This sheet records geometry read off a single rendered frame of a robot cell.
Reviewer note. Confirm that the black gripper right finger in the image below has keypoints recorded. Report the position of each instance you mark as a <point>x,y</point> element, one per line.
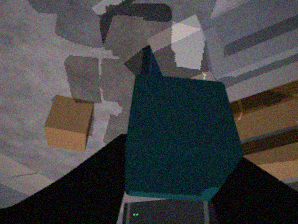
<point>253,196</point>

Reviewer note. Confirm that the tan cardboard-coloured cube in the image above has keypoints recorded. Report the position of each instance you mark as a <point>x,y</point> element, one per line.
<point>68,123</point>

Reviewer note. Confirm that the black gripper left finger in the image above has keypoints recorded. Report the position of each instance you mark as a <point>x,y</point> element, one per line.
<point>90,194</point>

